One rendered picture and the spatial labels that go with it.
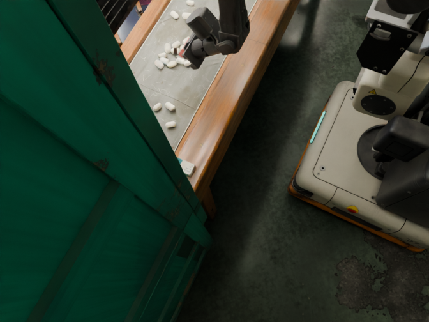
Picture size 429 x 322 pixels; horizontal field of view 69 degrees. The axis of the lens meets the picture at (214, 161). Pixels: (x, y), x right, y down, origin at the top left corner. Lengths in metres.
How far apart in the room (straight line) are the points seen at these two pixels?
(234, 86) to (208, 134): 0.19
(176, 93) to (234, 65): 0.22
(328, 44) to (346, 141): 0.83
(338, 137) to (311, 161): 0.18
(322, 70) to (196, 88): 1.15
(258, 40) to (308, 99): 0.87
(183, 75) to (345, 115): 0.84
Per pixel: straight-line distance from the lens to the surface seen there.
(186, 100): 1.05
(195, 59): 0.97
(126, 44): 1.21
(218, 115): 0.99
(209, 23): 0.87
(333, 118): 1.59
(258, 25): 1.19
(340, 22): 2.33
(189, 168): 0.90
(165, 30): 1.24
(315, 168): 1.47
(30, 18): 0.22
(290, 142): 1.80
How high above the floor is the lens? 1.63
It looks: 70 degrees down
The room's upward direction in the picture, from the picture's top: 11 degrees counter-clockwise
